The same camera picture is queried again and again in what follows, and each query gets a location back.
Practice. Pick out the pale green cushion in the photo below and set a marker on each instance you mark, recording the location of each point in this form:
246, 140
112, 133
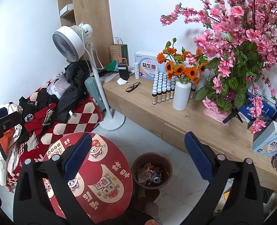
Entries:
93, 91

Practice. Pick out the white box with label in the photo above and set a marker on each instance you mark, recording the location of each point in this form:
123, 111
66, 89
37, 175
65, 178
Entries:
65, 9

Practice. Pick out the pink blossom artificial plant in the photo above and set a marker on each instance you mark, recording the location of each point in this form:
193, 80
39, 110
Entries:
241, 28

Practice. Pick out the yellow paper packet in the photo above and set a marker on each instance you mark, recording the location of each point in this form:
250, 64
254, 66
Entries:
227, 196

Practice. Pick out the colourful wrapper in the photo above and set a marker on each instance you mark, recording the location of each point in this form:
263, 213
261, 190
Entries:
157, 170

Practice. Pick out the black puffer jacket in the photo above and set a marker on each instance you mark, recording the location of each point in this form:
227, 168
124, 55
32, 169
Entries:
75, 84

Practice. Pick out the white ribbed vase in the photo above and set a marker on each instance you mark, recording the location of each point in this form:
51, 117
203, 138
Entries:
181, 96

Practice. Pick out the person's bare leg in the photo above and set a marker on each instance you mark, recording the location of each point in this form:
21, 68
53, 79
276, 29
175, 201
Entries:
151, 209

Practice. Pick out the wooden low cabinet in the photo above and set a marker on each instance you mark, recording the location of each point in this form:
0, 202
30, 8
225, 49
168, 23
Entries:
152, 112

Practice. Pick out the crushed silver blue can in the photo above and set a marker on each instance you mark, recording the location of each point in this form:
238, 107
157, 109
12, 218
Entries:
156, 179

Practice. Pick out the green paper cone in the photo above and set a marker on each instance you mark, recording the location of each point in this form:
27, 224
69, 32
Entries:
112, 66

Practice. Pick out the black mini tripod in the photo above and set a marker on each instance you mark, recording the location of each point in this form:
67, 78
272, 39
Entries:
232, 117

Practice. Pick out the crumpled white tissue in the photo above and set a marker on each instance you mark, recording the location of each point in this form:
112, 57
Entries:
122, 82

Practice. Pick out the brown round bin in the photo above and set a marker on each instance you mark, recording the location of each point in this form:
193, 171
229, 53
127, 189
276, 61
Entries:
138, 159

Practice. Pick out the small white blue supplement box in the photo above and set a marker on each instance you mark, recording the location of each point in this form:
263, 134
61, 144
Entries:
269, 140

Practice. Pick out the white printed pillow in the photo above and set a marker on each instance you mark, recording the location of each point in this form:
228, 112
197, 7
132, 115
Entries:
57, 86

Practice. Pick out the group of small brown bottles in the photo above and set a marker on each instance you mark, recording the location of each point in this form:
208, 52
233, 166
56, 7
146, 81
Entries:
160, 91

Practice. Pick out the blue cardboard box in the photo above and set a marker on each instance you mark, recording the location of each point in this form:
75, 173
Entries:
246, 109

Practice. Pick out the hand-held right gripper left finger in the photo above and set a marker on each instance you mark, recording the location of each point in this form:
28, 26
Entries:
78, 153

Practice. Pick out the white tube bottle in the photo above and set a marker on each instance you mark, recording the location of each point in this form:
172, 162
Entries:
136, 71

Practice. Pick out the orange artificial flowers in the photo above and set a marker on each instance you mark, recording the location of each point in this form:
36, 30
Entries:
179, 69

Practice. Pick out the black garment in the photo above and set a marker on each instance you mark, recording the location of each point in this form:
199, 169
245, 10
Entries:
41, 100

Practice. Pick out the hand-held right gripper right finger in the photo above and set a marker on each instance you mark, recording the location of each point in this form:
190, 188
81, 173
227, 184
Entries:
198, 153

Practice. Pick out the white red snack package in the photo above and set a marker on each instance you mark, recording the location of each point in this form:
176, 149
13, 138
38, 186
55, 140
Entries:
145, 173

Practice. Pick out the brown paper bag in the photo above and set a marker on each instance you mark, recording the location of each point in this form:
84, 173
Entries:
115, 50

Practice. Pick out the wooden bookshelf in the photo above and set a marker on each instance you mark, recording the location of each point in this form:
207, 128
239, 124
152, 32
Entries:
91, 16

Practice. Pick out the pink wrapped flower pot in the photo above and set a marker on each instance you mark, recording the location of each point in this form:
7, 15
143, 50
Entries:
213, 111

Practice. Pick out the red printed round table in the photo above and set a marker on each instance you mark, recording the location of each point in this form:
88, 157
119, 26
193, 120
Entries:
110, 154

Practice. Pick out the white orange jacket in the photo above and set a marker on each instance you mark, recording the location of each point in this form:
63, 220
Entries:
9, 145

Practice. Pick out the black eyeglasses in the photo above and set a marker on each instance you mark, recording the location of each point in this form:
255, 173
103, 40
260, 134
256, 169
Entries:
133, 87

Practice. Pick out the red knitted garment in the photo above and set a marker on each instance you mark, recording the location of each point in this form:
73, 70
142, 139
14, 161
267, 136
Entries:
44, 117

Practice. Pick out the dark green paper bag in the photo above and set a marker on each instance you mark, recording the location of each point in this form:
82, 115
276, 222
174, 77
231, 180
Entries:
125, 52

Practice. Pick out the white standing fan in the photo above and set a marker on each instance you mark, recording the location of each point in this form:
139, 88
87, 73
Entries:
66, 42

